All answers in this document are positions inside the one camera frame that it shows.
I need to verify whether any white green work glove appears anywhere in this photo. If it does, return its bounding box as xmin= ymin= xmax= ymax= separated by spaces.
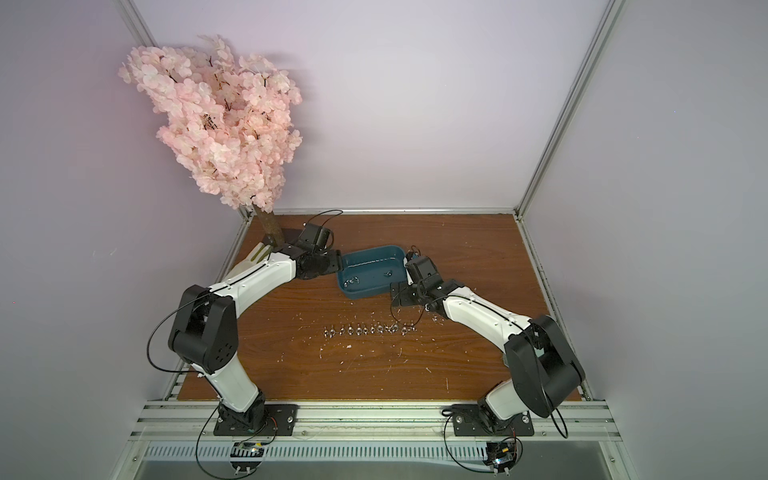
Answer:
xmin=224 ymin=242 xmax=273 ymax=280

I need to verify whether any aluminium front rail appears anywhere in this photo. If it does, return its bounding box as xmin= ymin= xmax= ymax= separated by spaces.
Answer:
xmin=130 ymin=401 xmax=621 ymax=442

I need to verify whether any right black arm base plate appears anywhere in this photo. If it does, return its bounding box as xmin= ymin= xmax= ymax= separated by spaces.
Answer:
xmin=442 ymin=403 xmax=535 ymax=437

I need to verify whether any right small circuit board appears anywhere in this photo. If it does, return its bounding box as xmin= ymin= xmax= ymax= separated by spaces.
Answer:
xmin=483 ymin=438 xmax=523 ymax=475

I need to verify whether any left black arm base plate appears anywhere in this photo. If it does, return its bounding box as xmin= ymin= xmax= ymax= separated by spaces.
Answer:
xmin=214 ymin=403 xmax=299 ymax=437

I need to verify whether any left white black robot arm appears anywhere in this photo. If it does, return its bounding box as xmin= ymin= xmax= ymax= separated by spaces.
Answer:
xmin=168 ymin=223 xmax=342 ymax=429

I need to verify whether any teal plastic storage box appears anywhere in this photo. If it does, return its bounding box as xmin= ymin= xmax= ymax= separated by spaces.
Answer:
xmin=337 ymin=245 xmax=407 ymax=300

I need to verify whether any pink artificial blossom tree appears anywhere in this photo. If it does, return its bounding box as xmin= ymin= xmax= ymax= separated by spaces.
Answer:
xmin=118 ymin=35 xmax=302 ymax=242

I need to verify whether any left small circuit board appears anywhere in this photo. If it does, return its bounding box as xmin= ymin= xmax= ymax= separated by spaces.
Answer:
xmin=229 ymin=441 xmax=266 ymax=477

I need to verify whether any small circuit board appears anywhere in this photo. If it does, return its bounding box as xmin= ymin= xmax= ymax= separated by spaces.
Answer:
xmin=483 ymin=438 xmax=523 ymax=475
xmin=229 ymin=441 xmax=266 ymax=477

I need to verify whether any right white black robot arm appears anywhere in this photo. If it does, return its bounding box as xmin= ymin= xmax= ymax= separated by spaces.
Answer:
xmin=392 ymin=254 xmax=586 ymax=425

